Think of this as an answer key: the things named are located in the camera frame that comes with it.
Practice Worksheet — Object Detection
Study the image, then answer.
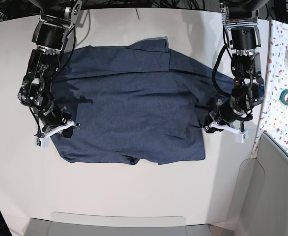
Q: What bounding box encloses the grey plastic bin front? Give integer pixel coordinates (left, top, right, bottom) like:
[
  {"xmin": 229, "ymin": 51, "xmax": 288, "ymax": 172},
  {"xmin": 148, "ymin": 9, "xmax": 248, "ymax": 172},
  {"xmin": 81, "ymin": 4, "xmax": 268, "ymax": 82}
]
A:
[{"xmin": 24, "ymin": 212, "xmax": 211, "ymax": 236}]

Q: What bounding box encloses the grey plastic bin right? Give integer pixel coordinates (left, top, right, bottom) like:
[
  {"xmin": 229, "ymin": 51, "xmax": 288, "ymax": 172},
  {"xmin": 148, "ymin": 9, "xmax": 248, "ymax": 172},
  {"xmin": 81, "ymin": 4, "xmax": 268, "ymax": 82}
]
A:
[{"xmin": 225, "ymin": 133, "xmax": 288, "ymax": 236}]

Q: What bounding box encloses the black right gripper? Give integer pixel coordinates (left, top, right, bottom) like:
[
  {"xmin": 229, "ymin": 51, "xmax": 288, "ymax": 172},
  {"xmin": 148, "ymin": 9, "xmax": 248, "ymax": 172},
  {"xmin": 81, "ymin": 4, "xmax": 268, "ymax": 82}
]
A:
[{"xmin": 39, "ymin": 103, "xmax": 73, "ymax": 138}]

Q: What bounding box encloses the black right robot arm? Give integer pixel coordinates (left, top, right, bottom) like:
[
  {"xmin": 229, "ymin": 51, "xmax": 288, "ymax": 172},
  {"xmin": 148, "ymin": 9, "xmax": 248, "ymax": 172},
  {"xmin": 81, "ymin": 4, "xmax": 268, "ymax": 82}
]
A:
[{"xmin": 18, "ymin": 0, "xmax": 83, "ymax": 130}]

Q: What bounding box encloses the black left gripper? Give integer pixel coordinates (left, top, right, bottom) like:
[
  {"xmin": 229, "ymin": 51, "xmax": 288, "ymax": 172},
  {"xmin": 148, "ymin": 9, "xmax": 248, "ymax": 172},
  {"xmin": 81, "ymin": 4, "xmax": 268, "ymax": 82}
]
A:
[{"xmin": 204, "ymin": 98, "xmax": 252, "ymax": 129}]

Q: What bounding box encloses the navy blue t-shirt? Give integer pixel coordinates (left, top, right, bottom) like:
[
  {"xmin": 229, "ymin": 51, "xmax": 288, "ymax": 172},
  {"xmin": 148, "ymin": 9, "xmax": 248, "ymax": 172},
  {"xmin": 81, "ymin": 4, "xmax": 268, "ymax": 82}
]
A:
[{"xmin": 49, "ymin": 36, "xmax": 235, "ymax": 166}]

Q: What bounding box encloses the green tape roll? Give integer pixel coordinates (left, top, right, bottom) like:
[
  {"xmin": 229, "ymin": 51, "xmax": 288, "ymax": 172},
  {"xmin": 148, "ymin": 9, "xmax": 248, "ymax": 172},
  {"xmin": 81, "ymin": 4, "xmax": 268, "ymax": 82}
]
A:
[{"xmin": 280, "ymin": 89, "xmax": 288, "ymax": 106}]

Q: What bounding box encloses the terrazzo patterned side table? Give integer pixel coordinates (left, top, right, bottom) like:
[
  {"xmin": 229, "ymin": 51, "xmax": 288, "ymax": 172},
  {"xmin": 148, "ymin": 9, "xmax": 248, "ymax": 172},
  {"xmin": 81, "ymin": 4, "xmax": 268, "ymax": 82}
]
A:
[{"xmin": 252, "ymin": 20, "xmax": 288, "ymax": 157}]

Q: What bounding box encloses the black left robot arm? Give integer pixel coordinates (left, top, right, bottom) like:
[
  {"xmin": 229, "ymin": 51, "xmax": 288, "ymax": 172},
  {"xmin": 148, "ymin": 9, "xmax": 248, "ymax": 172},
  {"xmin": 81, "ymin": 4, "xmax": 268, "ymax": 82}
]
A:
[{"xmin": 203, "ymin": 0, "xmax": 267, "ymax": 133}]

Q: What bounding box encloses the grey plastic bin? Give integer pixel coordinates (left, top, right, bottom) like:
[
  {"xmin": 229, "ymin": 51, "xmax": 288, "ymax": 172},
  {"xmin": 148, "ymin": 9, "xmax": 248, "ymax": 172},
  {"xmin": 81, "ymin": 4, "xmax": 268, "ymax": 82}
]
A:
[
  {"xmin": 225, "ymin": 133, "xmax": 288, "ymax": 236},
  {"xmin": 24, "ymin": 212, "xmax": 211, "ymax": 236}
]

